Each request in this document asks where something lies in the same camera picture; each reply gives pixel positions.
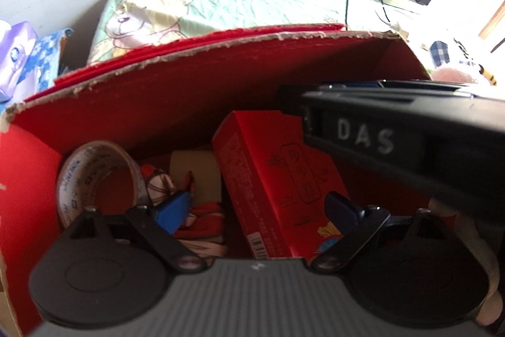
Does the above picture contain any beige plush toy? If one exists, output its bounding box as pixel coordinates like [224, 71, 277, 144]
[430, 199, 505, 328]

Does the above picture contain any pink plush toy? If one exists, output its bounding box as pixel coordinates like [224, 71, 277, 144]
[432, 66, 476, 84]

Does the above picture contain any yellow black striped toy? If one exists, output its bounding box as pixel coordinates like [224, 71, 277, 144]
[475, 63, 498, 87]

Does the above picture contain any bear print blanket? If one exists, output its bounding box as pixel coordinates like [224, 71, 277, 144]
[87, 0, 395, 65]

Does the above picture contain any wooden furniture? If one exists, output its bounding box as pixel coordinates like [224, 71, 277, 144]
[478, 0, 505, 53]

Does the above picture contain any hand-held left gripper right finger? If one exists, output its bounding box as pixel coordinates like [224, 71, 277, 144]
[312, 191, 454, 274]

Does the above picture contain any red printed carton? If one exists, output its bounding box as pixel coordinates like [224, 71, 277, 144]
[212, 110, 350, 259]

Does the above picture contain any plaid fabric doll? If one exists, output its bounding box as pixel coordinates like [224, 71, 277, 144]
[140, 163, 176, 207]

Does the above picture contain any blue floral packet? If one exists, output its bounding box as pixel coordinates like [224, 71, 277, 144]
[33, 28, 75, 93]

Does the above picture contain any beige sponge block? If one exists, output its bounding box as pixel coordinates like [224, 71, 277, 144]
[169, 149, 222, 203]

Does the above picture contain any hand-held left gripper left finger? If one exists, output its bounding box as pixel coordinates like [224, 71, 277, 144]
[69, 192, 206, 274]

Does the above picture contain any red and white cloth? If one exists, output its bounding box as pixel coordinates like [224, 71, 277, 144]
[174, 201, 229, 256]

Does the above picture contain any blue plaid cloth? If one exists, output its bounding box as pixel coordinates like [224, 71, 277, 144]
[428, 40, 458, 67]

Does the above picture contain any purple tissue packet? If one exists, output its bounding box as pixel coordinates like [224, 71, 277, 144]
[0, 20, 38, 103]

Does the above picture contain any printed white tape roll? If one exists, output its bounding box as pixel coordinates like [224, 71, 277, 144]
[55, 140, 152, 231]

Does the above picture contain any red cardboard box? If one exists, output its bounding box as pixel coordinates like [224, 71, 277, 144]
[0, 23, 474, 337]

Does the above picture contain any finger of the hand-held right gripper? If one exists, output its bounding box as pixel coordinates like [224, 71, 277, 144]
[278, 80, 472, 116]

